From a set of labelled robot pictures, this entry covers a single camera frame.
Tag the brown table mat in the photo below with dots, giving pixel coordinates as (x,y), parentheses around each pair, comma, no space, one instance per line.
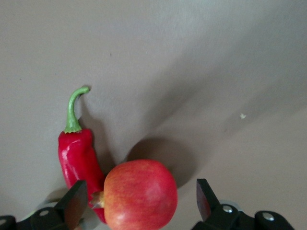
(168,72)

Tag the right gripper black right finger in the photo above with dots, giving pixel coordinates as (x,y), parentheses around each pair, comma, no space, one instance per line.
(216,215)

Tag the tiny pale crumb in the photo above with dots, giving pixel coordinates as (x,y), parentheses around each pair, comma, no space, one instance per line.
(243,116)

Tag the red apple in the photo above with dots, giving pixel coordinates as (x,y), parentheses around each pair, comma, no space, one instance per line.
(141,196)

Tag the red chili pepper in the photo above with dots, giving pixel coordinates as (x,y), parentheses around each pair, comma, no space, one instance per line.
(76,155)

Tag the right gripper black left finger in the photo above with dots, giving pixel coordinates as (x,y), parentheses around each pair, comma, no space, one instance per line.
(62,215)

